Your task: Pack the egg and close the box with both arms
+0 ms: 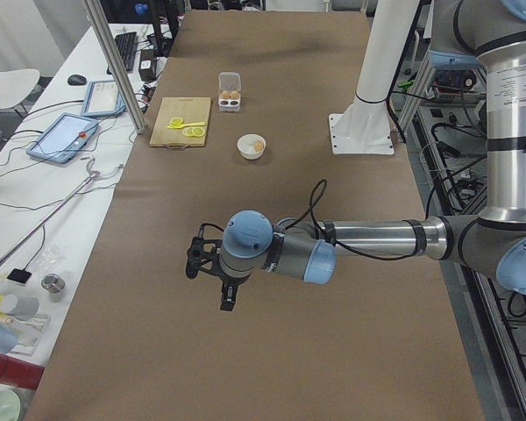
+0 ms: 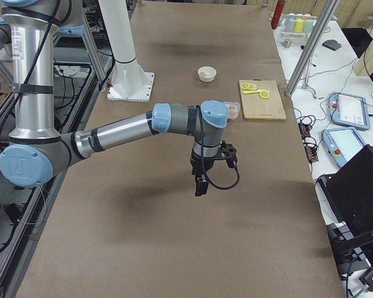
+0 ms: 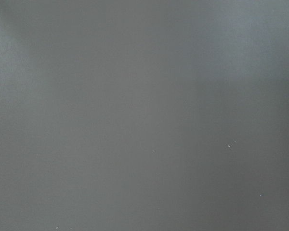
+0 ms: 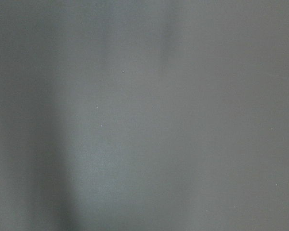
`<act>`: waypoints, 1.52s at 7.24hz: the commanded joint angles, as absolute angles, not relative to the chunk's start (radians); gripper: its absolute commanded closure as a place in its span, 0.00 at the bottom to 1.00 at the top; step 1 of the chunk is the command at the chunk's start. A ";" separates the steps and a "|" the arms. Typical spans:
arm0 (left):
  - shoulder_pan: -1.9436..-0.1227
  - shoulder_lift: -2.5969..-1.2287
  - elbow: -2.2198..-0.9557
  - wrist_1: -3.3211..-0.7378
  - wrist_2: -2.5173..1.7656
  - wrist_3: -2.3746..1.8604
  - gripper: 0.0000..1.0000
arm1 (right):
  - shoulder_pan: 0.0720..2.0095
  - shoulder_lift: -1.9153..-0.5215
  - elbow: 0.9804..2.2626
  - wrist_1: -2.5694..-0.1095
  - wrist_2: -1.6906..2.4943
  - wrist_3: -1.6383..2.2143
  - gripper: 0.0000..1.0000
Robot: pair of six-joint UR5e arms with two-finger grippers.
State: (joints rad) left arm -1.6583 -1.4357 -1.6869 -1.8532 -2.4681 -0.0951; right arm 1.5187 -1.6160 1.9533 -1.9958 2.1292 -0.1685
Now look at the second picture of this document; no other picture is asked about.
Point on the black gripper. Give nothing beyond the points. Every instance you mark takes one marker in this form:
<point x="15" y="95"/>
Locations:
<point x="198" y="164"/>

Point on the clear plastic egg box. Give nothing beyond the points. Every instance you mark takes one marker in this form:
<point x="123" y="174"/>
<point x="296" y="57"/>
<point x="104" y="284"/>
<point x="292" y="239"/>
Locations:
<point x="233" y="105"/>

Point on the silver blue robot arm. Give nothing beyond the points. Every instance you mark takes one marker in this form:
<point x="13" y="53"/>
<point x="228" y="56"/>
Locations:
<point x="37" y="151"/>

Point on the second grey robot arm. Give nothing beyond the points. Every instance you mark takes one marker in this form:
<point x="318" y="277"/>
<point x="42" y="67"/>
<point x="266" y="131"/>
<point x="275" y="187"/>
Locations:
<point x="5" y="41"/>

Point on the brown egg in box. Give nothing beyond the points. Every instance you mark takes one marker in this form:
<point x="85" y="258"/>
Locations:
<point x="232" y="114"/>

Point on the wooden cutting board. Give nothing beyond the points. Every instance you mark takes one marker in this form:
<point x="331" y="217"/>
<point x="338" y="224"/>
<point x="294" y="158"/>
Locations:
<point x="257" y="108"/>

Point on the lemon slice lower front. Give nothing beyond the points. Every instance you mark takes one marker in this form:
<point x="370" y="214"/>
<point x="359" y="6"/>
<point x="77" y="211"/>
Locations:
<point x="245" y="86"/>

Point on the lemon slice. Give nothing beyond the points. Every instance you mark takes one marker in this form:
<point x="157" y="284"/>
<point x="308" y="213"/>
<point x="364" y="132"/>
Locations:
<point x="265" y="94"/>
<point x="252" y="87"/>
<point x="245" y="86"/>

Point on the lemon slice upper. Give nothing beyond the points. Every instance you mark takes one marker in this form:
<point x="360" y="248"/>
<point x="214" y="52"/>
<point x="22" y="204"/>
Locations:
<point x="265" y="94"/>

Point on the lemon slice lower back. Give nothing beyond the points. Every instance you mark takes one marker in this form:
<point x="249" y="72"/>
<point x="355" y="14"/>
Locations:
<point x="252" y="87"/>

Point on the white bowl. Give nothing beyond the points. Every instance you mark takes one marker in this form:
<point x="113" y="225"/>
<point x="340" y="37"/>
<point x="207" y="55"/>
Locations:
<point x="210" y="73"/>

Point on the black power strip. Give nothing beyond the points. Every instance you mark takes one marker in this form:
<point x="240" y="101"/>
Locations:
<point x="309" y="143"/>

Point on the blue teach pendant near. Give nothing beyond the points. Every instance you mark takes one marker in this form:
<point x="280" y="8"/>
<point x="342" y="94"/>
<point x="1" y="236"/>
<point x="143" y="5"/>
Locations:
<point x="343" y="143"/>

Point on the blue teach pendant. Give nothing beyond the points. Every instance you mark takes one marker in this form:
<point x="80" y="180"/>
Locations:
<point x="343" y="143"/>
<point x="349" y="110"/>

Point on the small metal cylinder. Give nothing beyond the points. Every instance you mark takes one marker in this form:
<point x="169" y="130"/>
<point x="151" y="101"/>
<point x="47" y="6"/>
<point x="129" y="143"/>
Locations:
<point x="287" y="43"/>

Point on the blue teach pendant far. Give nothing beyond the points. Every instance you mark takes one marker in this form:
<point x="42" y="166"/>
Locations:
<point x="349" y="110"/>

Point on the grey cup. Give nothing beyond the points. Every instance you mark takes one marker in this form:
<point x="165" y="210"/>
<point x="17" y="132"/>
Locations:
<point x="290" y="24"/>

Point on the yellow cup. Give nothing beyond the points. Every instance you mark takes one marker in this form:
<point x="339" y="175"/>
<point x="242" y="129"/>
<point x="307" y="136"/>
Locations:
<point x="299" y="25"/>

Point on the black square pad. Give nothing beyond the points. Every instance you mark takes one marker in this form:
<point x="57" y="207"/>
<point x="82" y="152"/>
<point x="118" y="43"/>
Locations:
<point x="331" y="44"/>

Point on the light blue cup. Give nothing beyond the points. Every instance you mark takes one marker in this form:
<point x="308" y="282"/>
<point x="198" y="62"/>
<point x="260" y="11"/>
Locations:
<point x="308" y="26"/>

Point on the red cylinder bottle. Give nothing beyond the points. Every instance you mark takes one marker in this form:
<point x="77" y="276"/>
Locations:
<point x="277" y="13"/>

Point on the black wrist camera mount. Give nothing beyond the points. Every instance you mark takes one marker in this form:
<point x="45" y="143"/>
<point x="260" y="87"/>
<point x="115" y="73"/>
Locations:
<point x="227" y="153"/>

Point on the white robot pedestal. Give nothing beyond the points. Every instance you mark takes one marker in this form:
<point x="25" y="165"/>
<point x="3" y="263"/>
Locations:
<point x="129" y="82"/>

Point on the aluminium frame post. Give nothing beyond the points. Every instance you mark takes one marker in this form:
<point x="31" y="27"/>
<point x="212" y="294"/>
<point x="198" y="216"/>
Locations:
<point x="304" y="61"/>

